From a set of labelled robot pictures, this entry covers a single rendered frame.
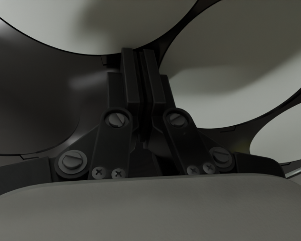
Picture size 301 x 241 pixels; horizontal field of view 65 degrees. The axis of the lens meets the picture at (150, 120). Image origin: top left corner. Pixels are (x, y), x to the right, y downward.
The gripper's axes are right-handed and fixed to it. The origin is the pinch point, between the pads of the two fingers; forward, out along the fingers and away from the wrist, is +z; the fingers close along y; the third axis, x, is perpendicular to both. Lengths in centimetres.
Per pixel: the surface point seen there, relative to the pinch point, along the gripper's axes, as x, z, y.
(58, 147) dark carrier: -7.2, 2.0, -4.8
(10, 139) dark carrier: -6.3, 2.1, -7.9
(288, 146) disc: -7.8, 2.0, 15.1
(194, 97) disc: -1.8, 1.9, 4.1
